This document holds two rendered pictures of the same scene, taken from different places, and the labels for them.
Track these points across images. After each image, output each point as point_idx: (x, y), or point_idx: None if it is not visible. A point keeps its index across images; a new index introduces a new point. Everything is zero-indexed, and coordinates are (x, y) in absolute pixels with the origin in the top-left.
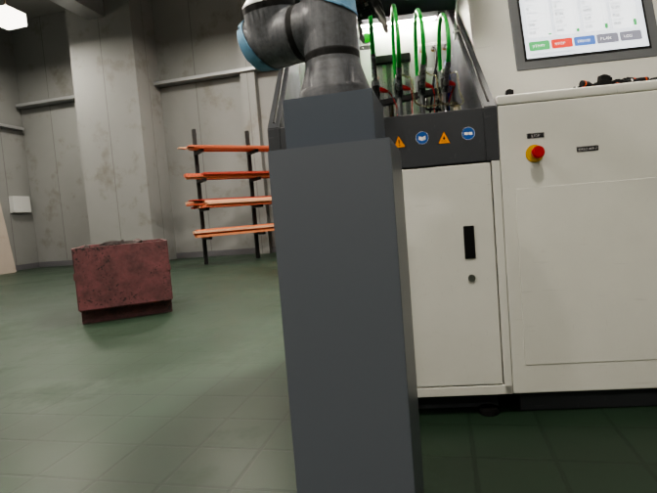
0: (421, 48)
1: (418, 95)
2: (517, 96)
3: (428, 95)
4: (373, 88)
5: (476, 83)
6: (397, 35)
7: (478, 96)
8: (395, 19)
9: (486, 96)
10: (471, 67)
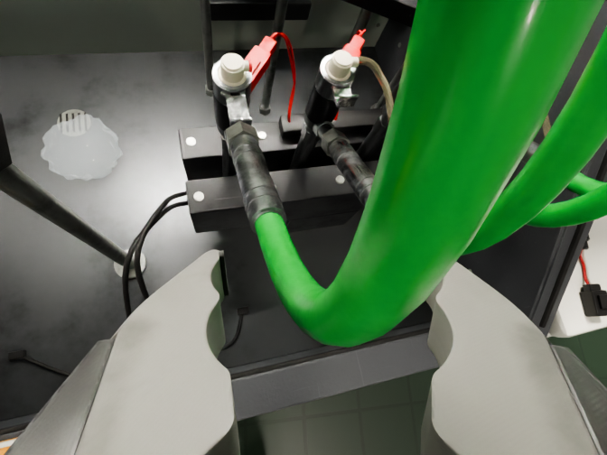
0: (531, 223)
1: (385, 117)
2: (602, 328)
3: (409, 26)
4: (225, 113)
5: (562, 246)
6: (480, 249)
7: (535, 298)
8: (592, 136)
9: (549, 311)
10: (606, 139)
